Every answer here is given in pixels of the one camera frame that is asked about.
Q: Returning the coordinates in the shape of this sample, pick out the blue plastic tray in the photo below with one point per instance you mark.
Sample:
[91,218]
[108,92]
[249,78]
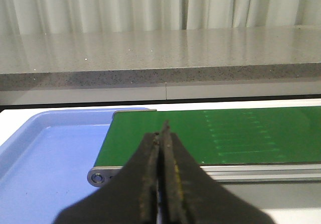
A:
[44,164]

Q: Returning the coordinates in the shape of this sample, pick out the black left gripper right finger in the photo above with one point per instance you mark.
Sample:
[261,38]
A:
[189,195]

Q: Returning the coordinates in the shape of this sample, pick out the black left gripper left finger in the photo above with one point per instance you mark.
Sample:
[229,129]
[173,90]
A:
[129,197]

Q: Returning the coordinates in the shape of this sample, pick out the grey stone countertop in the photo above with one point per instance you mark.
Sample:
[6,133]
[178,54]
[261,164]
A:
[156,57]

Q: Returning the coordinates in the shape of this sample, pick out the white pleated curtain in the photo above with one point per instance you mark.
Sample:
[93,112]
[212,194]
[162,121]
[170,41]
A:
[84,16]

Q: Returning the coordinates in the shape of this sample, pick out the white cabinet front panel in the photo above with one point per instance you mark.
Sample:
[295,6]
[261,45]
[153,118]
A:
[165,91]

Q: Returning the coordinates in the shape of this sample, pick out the aluminium conveyor frame rail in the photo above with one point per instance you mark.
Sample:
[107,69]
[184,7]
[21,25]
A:
[98,176]

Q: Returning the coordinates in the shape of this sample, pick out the green conveyor belt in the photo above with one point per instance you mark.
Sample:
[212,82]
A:
[221,136]

